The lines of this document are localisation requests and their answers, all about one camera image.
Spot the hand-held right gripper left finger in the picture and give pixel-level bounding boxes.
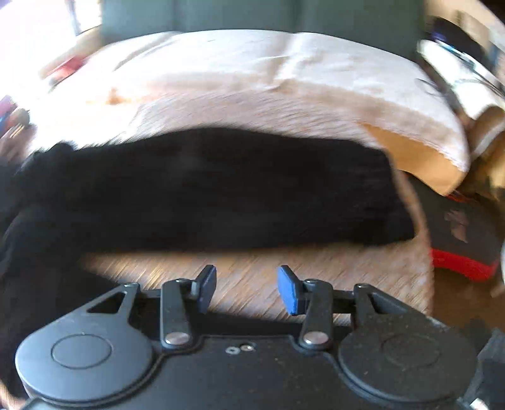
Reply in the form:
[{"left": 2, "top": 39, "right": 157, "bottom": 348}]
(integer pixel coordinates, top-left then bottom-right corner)
[{"left": 85, "top": 265, "right": 219, "bottom": 349}]

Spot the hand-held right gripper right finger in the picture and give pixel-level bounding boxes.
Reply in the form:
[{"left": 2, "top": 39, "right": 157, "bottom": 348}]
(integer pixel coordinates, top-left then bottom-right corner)
[{"left": 276, "top": 265, "right": 411, "bottom": 351}]

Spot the black knitted sweater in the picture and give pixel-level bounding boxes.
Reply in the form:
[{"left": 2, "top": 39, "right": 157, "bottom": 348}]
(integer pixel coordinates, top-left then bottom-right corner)
[{"left": 0, "top": 127, "right": 416, "bottom": 300}]

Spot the cream lace sofa cover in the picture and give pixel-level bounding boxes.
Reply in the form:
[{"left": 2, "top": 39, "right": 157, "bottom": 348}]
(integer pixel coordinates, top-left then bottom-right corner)
[{"left": 79, "top": 29, "right": 471, "bottom": 196}]

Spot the wooden side table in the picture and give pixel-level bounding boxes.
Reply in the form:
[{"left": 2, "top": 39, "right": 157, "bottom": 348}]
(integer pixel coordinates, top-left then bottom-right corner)
[{"left": 418, "top": 24, "right": 505, "bottom": 186}]

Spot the red box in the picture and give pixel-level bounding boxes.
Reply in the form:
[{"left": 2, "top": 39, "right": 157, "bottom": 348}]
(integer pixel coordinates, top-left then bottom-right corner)
[{"left": 50, "top": 55, "right": 86, "bottom": 80}]

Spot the green sofa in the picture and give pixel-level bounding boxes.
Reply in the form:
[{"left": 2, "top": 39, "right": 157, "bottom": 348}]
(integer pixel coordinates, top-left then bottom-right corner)
[{"left": 39, "top": 0, "right": 472, "bottom": 196}]

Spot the green sofa back cushion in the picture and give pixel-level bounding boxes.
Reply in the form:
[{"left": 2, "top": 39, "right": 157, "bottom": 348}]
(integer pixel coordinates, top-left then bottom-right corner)
[
  {"left": 299, "top": 0, "right": 425, "bottom": 61},
  {"left": 100, "top": 0, "right": 186, "bottom": 37},
  {"left": 185, "top": 0, "right": 301, "bottom": 34}
]

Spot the black bag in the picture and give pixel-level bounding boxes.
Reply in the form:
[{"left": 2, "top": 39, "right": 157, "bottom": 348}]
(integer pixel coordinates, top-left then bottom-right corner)
[{"left": 432, "top": 16, "right": 487, "bottom": 61}]

